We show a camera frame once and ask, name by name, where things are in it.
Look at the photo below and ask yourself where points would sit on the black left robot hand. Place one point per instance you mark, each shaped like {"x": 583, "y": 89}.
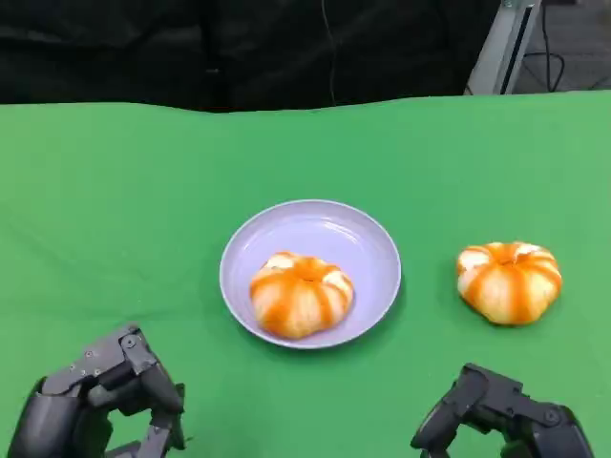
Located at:
{"x": 62, "y": 415}

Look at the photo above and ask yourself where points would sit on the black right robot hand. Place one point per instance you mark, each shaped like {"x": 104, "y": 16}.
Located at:
{"x": 534, "y": 424}

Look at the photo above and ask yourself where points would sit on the orange white toy bread roll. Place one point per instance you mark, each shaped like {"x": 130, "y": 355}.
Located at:
{"x": 301, "y": 298}
{"x": 510, "y": 286}

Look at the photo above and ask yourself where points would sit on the lilac plate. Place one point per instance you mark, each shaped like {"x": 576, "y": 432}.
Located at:
{"x": 315, "y": 234}

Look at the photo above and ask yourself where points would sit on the black backdrop curtain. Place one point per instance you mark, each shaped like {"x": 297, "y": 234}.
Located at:
{"x": 191, "y": 47}

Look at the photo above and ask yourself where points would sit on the silver metal frame post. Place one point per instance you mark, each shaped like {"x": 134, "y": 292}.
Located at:
{"x": 506, "y": 40}

